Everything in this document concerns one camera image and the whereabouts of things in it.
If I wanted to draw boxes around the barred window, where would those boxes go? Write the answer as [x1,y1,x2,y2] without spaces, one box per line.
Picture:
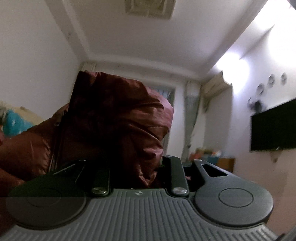
[147,84,175,106]

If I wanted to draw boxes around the teal and orange pillow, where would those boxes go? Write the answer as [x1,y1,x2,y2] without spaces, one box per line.
[1,109,34,137]

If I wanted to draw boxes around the maroon puffer jacket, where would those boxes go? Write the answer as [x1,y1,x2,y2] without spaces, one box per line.
[1,71,174,197]

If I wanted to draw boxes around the wall air conditioner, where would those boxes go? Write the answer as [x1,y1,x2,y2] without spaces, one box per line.
[201,71,232,99]

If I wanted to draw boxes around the grey checked curtain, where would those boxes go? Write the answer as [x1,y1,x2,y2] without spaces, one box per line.
[181,81,200,162]

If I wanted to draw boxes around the ceiling vent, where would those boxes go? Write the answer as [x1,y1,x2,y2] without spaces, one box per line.
[125,0,176,20]

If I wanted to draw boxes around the black wall television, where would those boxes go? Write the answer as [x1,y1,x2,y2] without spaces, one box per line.
[250,99,296,152]

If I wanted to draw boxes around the boxes on cabinet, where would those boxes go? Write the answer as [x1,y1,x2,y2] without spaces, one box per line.
[189,148,222,160]

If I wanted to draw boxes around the wall decoration plates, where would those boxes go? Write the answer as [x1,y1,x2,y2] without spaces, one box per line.
[247,72,289,114]

